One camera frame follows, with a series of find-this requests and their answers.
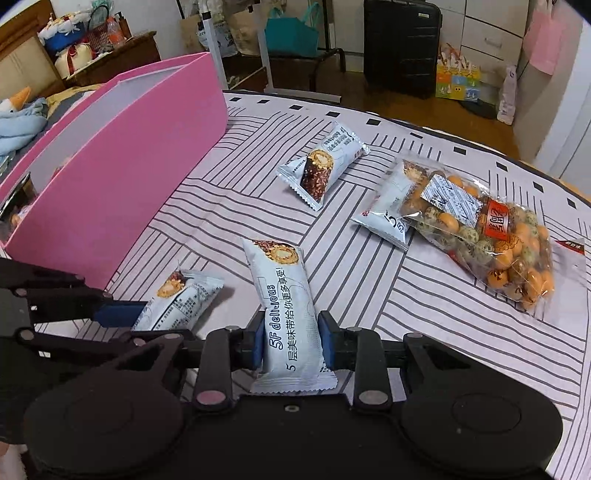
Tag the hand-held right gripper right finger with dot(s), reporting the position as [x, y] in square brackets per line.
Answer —
[328, 339]

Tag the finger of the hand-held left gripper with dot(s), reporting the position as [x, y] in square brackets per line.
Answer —
[74, 344]
[117, 311]

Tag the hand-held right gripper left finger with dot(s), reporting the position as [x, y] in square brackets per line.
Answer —
[253, 346]

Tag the white chocolate bar packet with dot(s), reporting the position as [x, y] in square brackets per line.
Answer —
[385, 207]
[323, 161]
[184, 300]
[286, 314]

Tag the pink cardboard box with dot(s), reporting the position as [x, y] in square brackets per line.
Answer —
[129, 184]

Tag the striped bed sheet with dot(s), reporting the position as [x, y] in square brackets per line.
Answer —
[332, 240]

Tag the shiny snack packet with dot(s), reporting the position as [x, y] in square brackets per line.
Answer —
[18, 203]

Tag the clear bag of coated peanuts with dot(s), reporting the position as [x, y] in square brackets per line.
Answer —
[489, 244]

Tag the light blue blanket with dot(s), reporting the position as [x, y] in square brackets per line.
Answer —
[18, 129]

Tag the white duck plush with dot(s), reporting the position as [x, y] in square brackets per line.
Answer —
[19, 99]

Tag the wooden dresser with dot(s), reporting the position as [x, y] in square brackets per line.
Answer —
[129, 60]

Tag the cream bag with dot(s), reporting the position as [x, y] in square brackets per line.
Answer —
[74, 62]

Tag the wooden headboard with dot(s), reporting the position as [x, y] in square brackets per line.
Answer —
[23, 60]

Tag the red patterned basket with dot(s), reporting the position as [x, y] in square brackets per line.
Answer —
[98, 39]

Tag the orange drink bottle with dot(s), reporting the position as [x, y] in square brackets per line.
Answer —
[115, 33]

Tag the table with white metal legs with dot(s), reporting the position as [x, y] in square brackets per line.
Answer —
[215, 50]

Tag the black metal stand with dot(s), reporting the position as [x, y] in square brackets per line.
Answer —
[328, 60]

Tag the brown paper bag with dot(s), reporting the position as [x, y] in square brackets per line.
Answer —
[191, 34]

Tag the colourful gift bag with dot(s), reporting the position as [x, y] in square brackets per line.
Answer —
[457, 78]

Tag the white printed bag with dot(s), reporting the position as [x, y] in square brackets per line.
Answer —
[226, 41]

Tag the white plastic bag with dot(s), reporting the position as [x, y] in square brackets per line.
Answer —
[507, 97]

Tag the black suitcase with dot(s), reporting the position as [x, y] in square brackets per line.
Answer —
[401, 46]

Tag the teal bag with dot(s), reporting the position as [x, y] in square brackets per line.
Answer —
[295, 37]

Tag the brown cardboard box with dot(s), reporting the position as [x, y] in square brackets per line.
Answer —
[247, 25]

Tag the white door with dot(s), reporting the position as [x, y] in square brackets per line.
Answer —
[568, 115]

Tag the white wardrobe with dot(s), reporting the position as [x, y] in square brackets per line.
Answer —
[485, 27]

